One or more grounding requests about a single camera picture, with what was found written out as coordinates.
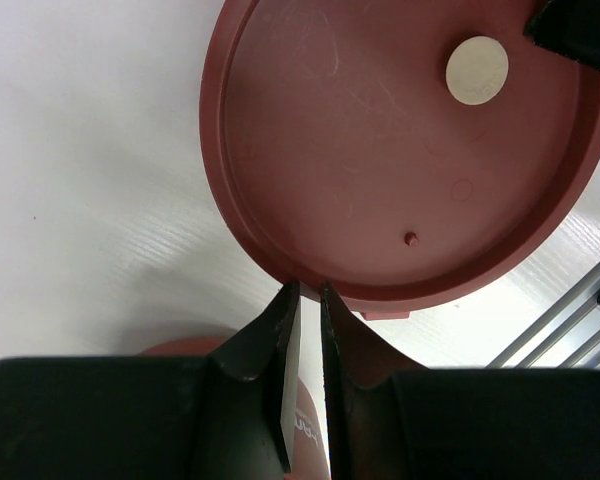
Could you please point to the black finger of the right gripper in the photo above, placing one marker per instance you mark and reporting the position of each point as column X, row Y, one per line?
column 569, row 28

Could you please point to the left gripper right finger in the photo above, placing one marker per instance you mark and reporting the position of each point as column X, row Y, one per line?
column 389, row 417

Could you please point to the red steel bowl with handle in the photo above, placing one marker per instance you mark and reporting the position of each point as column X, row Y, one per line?
column 382, row 316

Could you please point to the aluminium front rail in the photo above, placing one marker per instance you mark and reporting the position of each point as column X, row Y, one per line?
column 570, row 327

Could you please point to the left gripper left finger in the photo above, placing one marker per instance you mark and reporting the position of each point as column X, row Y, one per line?
column 229, row 414

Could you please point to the red lid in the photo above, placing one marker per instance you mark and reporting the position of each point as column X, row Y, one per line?
column 407, row 152

